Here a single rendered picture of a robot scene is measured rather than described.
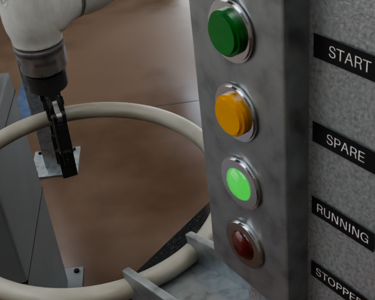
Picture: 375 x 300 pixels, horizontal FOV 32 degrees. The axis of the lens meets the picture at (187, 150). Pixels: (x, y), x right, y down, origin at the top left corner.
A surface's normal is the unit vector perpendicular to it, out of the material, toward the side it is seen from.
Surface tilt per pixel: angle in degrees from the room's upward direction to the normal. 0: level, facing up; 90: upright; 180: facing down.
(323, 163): 90
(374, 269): 90
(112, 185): 0
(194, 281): 16
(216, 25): 90
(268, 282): 90
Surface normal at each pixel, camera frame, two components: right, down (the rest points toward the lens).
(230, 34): -0.80, 0.40
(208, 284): -0.26, -0.90
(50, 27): 0.73, 0.43
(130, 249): -0.10, -0.82
